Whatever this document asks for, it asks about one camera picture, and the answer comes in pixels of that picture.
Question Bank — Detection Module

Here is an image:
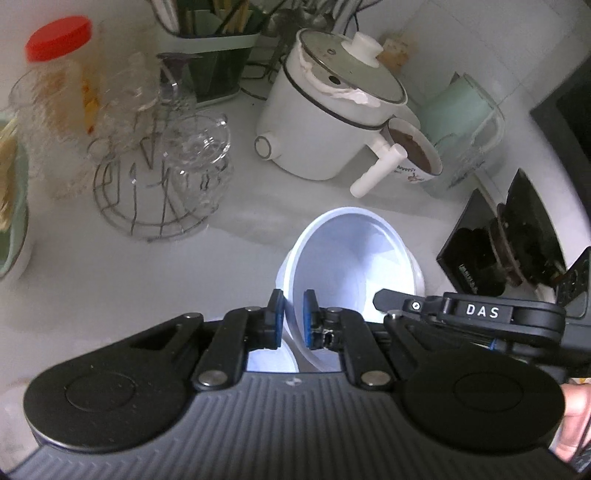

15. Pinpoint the white plastic bowl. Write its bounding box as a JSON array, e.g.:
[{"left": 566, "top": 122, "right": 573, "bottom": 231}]
[{"left": 247, "top": 207, "right": 425, "bottom": 373}]

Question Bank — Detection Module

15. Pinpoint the person right hand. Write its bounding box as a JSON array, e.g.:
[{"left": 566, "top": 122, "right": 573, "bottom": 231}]
[{"left": 554, "top": 384, "right": 591, "bottom": 462}]

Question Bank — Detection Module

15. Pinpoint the black induction cooktop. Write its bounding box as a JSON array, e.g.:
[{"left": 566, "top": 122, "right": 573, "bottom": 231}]
[{"left": 437, "top": 170, "right": 590, "bottom": 320}]

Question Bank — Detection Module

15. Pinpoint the bowl with brown contents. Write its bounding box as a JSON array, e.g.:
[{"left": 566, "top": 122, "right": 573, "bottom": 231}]
[{"left": 386, "top": 118, "right": 443, "bottom": 184}]

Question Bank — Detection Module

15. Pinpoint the white electric cooking pot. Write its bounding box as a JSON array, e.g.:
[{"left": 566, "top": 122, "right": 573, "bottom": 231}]
[{"left": 253, "top": 28, "right": 408, "bottom": 198}]

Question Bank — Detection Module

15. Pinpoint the mint green electric kettle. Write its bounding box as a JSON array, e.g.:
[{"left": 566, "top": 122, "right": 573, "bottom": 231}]
[{"left": 418, "top": 74, "right": 506, "bottom": 196}]

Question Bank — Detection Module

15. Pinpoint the green colander basket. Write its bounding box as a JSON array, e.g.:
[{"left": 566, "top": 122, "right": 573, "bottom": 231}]
[{"left": 1, "top": 112, "right": 33, "bottom": 289}]

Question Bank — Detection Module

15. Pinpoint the yellow sponge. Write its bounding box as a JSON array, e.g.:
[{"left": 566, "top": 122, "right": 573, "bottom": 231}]
[{"left": 378, "top": 38, "right": 416, "bottom": 75}]

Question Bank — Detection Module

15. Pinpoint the red lid plastic jar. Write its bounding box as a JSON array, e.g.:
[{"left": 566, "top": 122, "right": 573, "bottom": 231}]
[{"left": 9, "top": 15, "right": 100, "bottom": 200}]

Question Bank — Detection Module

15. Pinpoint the chopstick holder green white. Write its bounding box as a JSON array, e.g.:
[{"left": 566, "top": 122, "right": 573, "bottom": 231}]
[{"left": 150, "top": 1, "right": 269, "bottom": 106}]

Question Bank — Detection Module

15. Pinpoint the bundle of dry noodles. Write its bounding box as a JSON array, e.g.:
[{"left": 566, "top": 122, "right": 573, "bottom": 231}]
[{"left": 0, "top": 118, "right": 18, "bottom": 232}]

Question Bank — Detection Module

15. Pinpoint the wire glass holder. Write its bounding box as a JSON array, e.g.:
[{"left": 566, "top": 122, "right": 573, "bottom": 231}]
[{"left": 87, "top": 54, "right": 233, "bottom": 242}]

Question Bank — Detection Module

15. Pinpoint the black power cable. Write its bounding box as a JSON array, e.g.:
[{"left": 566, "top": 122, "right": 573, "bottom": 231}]
[{"left": 239, "top": 0, "right": 371, "bottom": 100}]

